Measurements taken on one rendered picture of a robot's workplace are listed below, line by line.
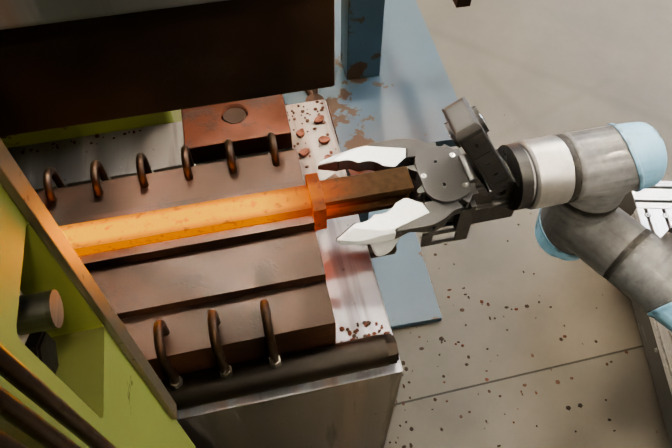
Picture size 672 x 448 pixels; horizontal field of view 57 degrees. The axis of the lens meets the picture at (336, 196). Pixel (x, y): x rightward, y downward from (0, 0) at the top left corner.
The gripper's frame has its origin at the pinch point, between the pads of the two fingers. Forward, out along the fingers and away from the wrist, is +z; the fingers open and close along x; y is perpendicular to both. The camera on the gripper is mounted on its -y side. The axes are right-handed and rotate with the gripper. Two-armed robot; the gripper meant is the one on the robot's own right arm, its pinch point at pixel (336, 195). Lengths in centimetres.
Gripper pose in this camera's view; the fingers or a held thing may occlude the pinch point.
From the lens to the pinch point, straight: 61.4
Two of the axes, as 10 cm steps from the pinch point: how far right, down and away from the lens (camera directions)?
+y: 0.0, 5.9, 8.1
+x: -2.1, -7.9, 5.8
